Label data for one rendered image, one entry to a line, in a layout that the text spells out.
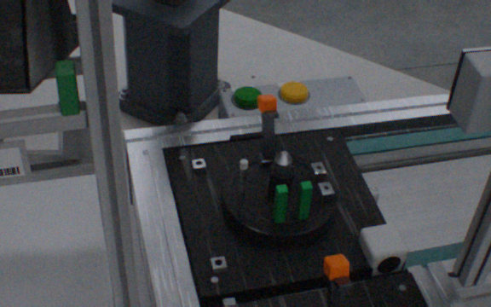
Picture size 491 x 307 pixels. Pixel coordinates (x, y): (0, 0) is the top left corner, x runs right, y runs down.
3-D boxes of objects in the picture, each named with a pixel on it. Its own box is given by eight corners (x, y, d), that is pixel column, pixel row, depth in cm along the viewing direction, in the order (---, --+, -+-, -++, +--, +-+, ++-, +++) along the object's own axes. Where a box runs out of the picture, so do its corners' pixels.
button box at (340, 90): (217, 119, 107) (218, 87, 103) (346, 105, 111) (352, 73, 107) (228, 150, 102) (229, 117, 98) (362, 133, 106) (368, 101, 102)
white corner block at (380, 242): (354, 249, 82) (360, 227, 80) (389, 243, 83) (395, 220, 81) (367, 280, 79) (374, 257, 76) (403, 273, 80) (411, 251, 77)
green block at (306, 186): (295, 212, 81) (299, 182, 78) (305, 211, 81) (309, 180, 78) (298, 220, 80) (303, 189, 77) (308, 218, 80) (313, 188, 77)
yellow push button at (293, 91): (276, 92, 104) (277, 82, 103) (302, 89, 105) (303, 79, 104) (284, 109, 101) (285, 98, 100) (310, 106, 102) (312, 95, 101)
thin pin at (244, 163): (236, 213, 80) (239, 159, 75) (243, 212, 80) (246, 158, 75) (238, 218, 80) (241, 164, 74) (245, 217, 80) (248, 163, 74)
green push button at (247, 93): (230, 97, 103) (231, 86, 101) (257, 95, 103) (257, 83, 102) (237, 114, 100) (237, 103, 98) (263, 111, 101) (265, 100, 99)
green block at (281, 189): (272, 216, 80) (275, 185, 77) (281, 215, 81) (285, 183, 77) (274, 223, 79) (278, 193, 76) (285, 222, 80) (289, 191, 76)
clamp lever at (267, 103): (259, 153, 87) (257, 95, 84) (274, 152, 88) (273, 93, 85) (267, 164, 84) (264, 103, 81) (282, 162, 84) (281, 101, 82)
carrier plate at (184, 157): (164, 161, 92) (164, 148, 91) (337, 139, 97) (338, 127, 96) (199, 308, 75) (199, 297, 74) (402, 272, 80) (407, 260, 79)
